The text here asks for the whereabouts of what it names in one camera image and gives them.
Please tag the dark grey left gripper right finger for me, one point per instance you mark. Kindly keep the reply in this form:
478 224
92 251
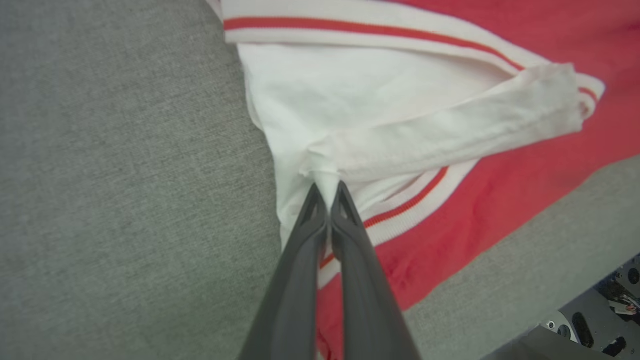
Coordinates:
370 310

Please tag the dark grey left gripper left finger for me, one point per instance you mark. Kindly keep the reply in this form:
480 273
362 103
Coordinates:
292 305

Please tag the red and white garment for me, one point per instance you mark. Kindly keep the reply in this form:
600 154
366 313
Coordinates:
380 100

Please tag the grey fabric sofa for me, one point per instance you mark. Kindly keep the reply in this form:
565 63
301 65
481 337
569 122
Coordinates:
100 150

